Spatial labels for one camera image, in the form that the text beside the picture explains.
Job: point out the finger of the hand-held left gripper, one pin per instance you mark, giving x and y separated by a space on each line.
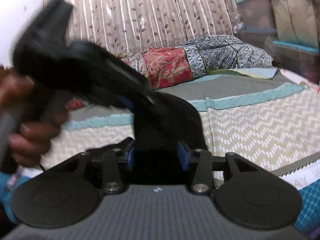
130 77
117 100

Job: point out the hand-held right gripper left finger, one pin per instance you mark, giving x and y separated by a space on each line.
128 153

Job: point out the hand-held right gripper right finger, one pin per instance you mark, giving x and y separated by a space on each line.
183 155

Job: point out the black pants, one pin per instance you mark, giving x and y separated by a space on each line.
170 120

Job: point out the person's left hand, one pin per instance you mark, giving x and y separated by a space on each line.
37 135

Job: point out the patchwork floral quilt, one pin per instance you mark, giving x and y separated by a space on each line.
172 65

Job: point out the beige leaf print curtain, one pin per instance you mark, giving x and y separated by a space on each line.
150 10

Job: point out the zigzag patterned bedsheet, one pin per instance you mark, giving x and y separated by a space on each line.
250 130

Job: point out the person's teal clothing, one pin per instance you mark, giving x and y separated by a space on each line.
10 195

